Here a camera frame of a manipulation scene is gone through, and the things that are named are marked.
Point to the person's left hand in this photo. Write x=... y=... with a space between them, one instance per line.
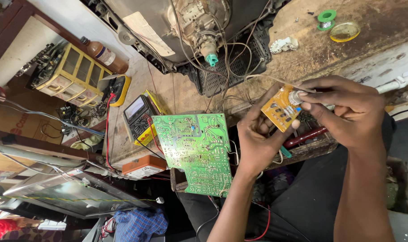
x=254 y=144

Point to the person's right hand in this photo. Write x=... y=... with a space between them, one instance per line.
x=355 y=114

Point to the small orange circuit board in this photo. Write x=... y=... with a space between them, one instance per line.
x=280 y=109

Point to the white plastic pipe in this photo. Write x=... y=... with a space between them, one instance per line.
x=397 y=83

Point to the large green circuit board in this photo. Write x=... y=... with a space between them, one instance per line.
x=197 y=151

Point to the person's black trousers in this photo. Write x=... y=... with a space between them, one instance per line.
x=311 y=201

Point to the round yellow flux tin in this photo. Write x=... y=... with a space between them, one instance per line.
x=345 y=32

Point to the black probe lead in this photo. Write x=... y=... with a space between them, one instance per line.
x=150 y=149

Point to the white plug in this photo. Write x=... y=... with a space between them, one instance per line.
x=160 y=200

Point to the orange and white box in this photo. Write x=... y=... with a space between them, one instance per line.
x=144 y=166

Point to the black analog multimeter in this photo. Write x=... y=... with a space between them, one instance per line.
x=140 y=117

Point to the opened tube television set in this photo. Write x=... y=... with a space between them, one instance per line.
x=190 y=37

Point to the blue plaid cloth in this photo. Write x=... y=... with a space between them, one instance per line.
x=140 y=224

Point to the yellow digital multimeter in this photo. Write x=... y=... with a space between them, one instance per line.
x=120 y=89

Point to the red probe lead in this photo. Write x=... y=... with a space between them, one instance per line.
x=106 y=134

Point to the brown bottle with label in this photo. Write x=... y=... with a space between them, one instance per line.
x=104 y=55

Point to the cluster of black electronic parts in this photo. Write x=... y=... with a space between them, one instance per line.
x=78 y=116

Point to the flat glass display panel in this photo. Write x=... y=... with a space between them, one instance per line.
x=76 y=193

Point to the yellow drawer organizer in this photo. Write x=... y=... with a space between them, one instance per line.
x=74 y=77

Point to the grey metal pipe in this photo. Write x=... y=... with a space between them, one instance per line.
x=32 y=154

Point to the heap of dark circuit boards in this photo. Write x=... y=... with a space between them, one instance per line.
x=44 y=65

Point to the brown cardboard box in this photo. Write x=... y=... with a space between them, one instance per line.
x=22 y=124

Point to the red cloth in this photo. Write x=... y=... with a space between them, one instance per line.
x=2 y=228

